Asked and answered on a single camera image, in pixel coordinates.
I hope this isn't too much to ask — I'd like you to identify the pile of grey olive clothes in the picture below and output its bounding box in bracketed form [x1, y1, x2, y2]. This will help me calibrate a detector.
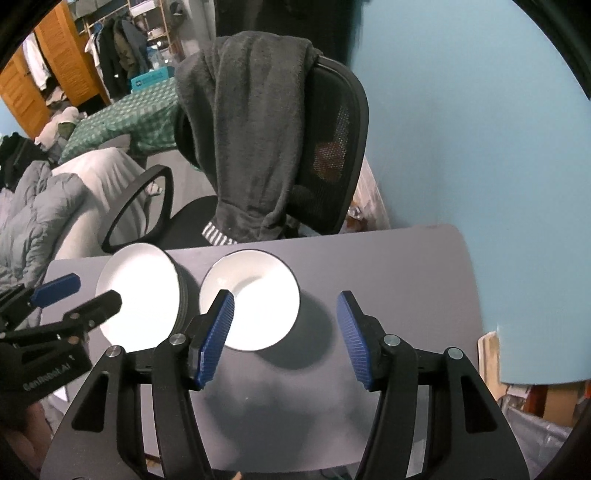
[34, 106, 80, 149]

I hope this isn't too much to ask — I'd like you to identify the green checkered cloth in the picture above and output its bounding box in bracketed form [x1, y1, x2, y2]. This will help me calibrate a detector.
[59, 83, 186, 163]

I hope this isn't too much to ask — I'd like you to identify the brown cardboard box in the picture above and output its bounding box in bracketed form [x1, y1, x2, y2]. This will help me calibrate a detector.
[525, 384, 579, 426]

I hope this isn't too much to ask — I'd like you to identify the blue box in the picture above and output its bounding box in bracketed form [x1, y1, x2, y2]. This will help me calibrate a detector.
[130, 67, 176, 91]

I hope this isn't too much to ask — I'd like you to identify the grey bed sheet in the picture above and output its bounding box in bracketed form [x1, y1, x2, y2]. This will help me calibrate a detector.
[50, 148, 149, 260]

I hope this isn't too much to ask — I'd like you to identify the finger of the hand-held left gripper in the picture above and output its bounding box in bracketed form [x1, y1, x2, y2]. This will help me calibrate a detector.
[0, 273, 82, 320]
[0, 290, 123, 345]

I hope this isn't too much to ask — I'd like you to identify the white bowl ribbed grey outside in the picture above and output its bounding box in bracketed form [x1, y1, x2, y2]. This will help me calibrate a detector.
[198, 249, 302, 353]

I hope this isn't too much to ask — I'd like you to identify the dark grey fleece towel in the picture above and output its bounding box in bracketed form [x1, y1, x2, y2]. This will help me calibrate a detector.
[174, 31, 320, 245]

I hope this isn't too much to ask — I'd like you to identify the small white plate grey rim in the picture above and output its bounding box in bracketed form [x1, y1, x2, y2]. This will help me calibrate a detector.
[171, 263, 187, 334]

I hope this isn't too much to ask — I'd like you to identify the wooden board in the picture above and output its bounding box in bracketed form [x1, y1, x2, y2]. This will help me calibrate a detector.
[477, 331, 505, 403]

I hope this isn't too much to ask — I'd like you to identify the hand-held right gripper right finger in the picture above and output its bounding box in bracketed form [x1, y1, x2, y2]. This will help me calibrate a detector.
[336, 290, 532, 480]

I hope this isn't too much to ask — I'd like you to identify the grey quilted duvet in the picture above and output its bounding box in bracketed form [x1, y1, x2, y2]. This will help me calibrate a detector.
[0, 161, 89, 296]

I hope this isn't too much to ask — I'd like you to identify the large white plate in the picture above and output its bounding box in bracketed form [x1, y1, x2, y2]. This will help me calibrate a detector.
[95, 244, 183, 353]

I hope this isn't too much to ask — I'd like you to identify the clothes rack with garments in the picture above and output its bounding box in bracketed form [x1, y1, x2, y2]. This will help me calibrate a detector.
[82, 0, 182, 94]

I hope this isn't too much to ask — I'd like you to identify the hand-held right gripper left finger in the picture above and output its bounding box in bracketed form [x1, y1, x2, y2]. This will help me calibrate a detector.
[41, 290, 236, 480]

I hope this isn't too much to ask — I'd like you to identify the grey plastic bag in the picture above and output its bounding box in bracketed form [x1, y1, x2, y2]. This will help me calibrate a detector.
[502, 401, 574, 480]

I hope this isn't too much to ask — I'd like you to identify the wooden wardrobe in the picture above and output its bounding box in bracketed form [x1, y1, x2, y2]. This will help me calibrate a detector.
[0, 4, 112, 140]

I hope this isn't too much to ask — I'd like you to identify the pile of black clothes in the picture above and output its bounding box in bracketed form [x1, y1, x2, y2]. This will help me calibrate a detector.
[0, 132, 43, 191]

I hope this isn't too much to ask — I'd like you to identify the black office chair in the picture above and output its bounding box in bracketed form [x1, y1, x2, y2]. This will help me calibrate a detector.
[100, 55, 370, 256]

